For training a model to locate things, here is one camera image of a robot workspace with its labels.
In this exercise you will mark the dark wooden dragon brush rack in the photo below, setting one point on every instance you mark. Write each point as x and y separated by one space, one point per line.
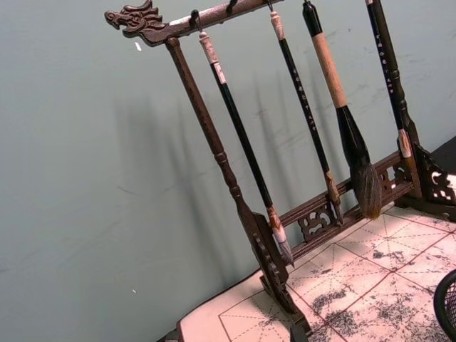
199 107

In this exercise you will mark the black mesh container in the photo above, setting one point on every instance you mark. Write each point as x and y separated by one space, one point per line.
447 306

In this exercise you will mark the black calligraphy brush white marks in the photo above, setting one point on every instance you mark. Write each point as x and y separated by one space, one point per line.
386 71

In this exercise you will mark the white grid calligraphy mat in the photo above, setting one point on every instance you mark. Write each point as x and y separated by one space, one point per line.
360 270

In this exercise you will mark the white-capped black calligraphy brush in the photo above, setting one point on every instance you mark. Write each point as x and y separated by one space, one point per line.
235 117

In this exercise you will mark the thin black calligraphy brush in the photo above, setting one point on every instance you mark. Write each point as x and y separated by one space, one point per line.
303 96

